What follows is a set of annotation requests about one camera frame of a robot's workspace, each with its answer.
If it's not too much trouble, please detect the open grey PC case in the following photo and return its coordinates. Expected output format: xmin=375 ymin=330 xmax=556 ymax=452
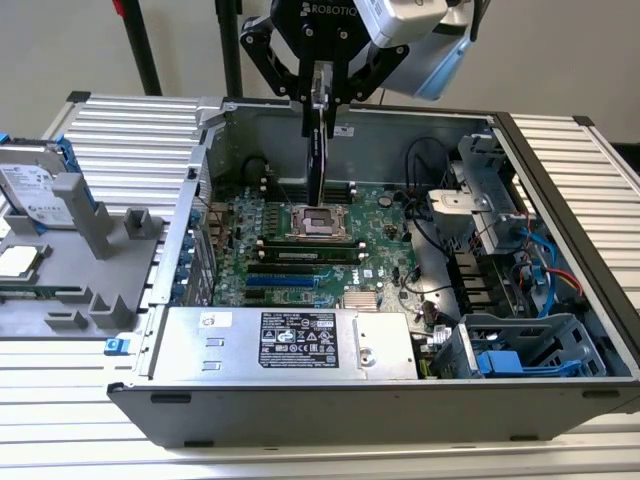
xmin=107 ymin=92 xmax=640 ymax=449

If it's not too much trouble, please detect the black RAM slot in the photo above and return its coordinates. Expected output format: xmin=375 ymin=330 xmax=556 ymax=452
xmin=267 ymin=192 xmax=357 ymax=200
xmin=257 ymin=261 xmax=367 ymax=268
xmin=257 ymin=238 xmax=366 ymax=246
xmin=267 ymin=197 xmax=357 ymax=205
xmin=257 ymin=243 xmax=366 ymax=252
xmin=267 ymin=186 xmax=357 ymax=194
xmin=267 ymin=181 xmax=357 ymax=189

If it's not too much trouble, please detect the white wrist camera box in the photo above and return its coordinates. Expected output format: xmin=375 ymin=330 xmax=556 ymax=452
xmin=367 ymin=0 xmax=449 ymax=49

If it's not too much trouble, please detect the blue-grey disk bay cage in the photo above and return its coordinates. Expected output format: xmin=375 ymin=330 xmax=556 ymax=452
xmin=432 ymin=312 xmax=609 ymax=381

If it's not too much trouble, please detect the silver CPU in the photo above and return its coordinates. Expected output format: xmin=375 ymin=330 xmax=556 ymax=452
xmin=0 ymin=244 xmax=40 ymax=279

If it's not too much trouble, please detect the black looped wire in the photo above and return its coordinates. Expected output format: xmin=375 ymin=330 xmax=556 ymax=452
xmin=404 ymin=136 xmax=451 ymax=201

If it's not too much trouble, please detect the blue flat wire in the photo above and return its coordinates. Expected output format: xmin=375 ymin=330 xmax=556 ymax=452
xmin=518 ymin=226 xmax=561 ymax=322

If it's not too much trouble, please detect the blue expansion slot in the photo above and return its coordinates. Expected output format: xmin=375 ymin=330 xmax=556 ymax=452
xmin=243 ymin=275 xmax=322 ymax=290

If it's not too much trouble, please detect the CPU socket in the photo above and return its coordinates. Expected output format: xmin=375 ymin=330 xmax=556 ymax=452
xmin=287 ymin=202 xmax=351 ymax=242

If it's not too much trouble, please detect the long black expansion slot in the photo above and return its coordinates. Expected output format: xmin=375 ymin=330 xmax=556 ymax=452
xmin=246 ymin=263 xmax=322 ymax=276

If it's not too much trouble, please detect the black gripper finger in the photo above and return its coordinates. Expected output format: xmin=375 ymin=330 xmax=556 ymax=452
xmin=327 ymin=38 xmax=410 ymax=139
xmin=238 ymin=14 xmax=321 ymax=139

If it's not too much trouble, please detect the black stand pole red clamp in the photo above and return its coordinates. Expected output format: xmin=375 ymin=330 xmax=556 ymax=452
xmin=110 ymin=0 xmax=164 ymax=97

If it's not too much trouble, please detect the grey metal drive cage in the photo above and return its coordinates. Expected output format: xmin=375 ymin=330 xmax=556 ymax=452
xmin=427 ymin=132 xmax=539 ymax=254

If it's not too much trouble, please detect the silver power supply unit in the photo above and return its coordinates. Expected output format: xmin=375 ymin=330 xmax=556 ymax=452
xmin=148 ymin=305 xmax=419 ymax=382

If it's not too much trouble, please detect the hard disk in blue carrier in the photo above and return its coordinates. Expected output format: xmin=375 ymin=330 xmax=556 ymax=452
xmin=0 ymin=130 xmax=96 ymax=232

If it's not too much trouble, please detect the green motherboard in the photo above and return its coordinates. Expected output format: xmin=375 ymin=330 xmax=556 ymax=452
xmin=207 ymin=177 xmax=424 ymax=311

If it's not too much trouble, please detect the green graphics card black shroud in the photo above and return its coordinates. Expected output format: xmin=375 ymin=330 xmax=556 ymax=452
xmin=301 ymin=58 xmax=335 ymax=207

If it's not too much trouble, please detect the finned chipset heatsink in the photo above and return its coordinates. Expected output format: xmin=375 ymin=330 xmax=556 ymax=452
xmin=342 ymin=290 xmax=382 ymax=312

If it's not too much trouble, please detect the red wire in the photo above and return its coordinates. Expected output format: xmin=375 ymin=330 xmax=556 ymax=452
xmin=546 ymin=266 xmax=586 ymax=297

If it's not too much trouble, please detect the blue empty disk carrier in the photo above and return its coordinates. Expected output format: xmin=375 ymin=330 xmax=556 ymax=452
xmin=474 ymin=349 xmax=589 ymax=380

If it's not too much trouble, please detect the grey plastic parts rack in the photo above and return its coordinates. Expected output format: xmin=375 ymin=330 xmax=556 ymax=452
xmin=0 ymin=172 xmax=169 ymax=342

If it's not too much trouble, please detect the bare green RAM stick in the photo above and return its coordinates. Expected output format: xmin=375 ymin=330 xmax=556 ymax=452
xmin=0 ymin=284 xmax=84 ymax=297

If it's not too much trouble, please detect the RAM stick with white label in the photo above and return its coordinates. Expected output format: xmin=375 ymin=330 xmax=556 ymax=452
xmin=260 ymin=249 xmax=363 ymax=265

